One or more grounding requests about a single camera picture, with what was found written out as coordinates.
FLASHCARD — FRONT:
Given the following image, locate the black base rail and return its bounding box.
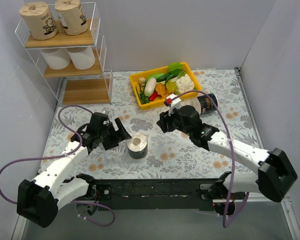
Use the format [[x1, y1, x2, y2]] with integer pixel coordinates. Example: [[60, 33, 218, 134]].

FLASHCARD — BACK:
[[22, 177, 268, 218]]

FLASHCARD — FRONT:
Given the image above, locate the white toilet paper roll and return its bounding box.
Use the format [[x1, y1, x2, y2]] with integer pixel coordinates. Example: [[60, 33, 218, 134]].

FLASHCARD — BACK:
[[40, 48, 71, 70], [67, 46, 96, 70]]

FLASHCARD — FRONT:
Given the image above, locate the orange yellow pepper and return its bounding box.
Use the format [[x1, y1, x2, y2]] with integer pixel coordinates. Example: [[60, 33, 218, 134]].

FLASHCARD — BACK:
[[155, 83, 167, 96]]

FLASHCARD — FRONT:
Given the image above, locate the black roll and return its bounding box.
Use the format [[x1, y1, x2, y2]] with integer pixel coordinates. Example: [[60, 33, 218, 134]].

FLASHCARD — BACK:
[[126, 132, 148, 159], [192, 94, 216, 116]]

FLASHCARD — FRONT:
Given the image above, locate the green herb sprig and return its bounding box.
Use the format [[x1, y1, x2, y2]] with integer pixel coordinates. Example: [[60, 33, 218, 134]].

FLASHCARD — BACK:
[[135, 83, 151, 105]]

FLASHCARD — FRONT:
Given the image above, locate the green cucumber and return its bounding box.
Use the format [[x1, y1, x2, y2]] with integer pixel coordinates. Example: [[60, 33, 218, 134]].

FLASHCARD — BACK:
[[155, 72, 171, 82]]

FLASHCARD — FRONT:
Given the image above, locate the floral table mat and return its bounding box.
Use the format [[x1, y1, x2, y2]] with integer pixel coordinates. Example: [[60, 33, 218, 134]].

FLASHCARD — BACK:
[[39, 69, 260, 179]]

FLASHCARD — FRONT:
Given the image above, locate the yellow plastic bin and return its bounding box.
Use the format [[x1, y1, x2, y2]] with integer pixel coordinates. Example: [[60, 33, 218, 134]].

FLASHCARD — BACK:
[[130, 62, 202, 110]]

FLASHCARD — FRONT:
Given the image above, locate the small mushroom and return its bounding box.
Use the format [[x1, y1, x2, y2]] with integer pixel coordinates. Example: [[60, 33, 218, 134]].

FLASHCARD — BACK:
[[138, 77, 146, 85]]

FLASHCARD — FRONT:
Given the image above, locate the white radish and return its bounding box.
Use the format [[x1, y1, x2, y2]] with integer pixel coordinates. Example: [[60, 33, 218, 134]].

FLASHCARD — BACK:
[[144, 77, 157, 97]]

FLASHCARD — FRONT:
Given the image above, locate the green leafy vegetable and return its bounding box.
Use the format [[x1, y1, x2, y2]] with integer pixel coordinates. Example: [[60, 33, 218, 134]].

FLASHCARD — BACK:
[[168, 62, 183, 73]]

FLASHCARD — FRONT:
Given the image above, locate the white cauliflower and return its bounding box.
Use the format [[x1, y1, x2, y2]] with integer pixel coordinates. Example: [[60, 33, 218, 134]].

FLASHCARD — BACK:
[[175, 74, 195, 95]]

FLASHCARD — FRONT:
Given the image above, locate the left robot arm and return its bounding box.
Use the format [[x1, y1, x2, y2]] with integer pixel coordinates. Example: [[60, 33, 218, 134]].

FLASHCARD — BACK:
[[16, 112, 131, 228]]

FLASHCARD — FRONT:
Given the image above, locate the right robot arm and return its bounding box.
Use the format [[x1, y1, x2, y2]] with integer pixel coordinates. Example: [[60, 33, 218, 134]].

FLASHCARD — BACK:
[[157, 105, 298, 203]]

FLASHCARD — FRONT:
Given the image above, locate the white wire wooden shelf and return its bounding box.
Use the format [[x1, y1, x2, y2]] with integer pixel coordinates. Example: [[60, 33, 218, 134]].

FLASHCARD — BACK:
[[15, 1, 113, 106]]

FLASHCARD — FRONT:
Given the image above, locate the brown paper roll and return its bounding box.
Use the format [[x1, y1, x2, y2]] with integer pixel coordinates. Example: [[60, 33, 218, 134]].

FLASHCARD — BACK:
[[54, 0, 89, 36], [19, 1, 58, 41]]

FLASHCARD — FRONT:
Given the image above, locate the red chili pepper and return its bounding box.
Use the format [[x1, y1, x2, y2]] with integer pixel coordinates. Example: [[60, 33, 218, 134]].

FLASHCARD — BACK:
[[148, 91, 158, 102]]

